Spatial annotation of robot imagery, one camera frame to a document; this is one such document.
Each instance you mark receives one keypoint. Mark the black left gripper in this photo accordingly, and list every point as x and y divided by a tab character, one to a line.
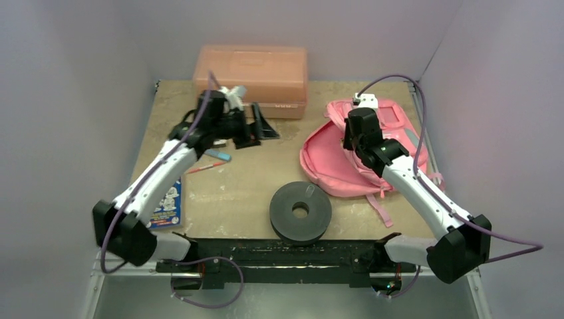
249	138

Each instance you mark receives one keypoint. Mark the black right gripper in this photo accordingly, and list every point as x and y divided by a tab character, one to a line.
352	143

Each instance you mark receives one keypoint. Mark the pink student backpack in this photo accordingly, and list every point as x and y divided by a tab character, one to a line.
338	171

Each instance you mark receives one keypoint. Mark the blue orange picture book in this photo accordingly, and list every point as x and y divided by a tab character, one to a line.
168	214

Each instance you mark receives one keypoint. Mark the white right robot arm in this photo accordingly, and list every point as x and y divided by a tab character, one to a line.
461	242

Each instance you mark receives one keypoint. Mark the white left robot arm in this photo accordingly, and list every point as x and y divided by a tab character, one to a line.
121	225

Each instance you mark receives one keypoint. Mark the blue highlighter marker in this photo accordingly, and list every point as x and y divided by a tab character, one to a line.
218	155

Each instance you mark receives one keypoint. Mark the translucent orange plastic box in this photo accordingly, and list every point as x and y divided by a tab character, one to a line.
275	77

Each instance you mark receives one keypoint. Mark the red pen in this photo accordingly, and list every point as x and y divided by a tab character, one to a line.
205	167

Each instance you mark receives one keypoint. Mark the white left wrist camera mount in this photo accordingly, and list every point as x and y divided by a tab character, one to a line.
234	96

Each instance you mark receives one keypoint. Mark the aluminium rail base frame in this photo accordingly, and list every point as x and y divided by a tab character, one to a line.
245	278

